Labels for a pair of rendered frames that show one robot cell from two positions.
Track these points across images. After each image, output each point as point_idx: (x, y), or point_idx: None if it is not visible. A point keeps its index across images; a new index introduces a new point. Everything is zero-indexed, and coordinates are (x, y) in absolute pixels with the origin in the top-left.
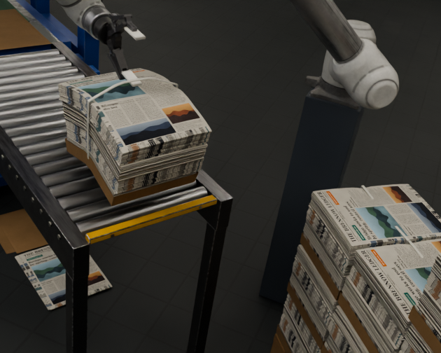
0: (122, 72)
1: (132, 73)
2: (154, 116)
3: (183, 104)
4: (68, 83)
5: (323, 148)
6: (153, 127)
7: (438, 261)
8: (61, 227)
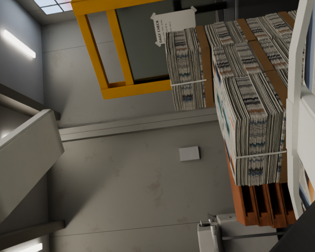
0: None
1: (311, 175)
2: None
3: (313, 193)
4: None
5: None
6: (310, 31)
7: (239, 117)
8: None
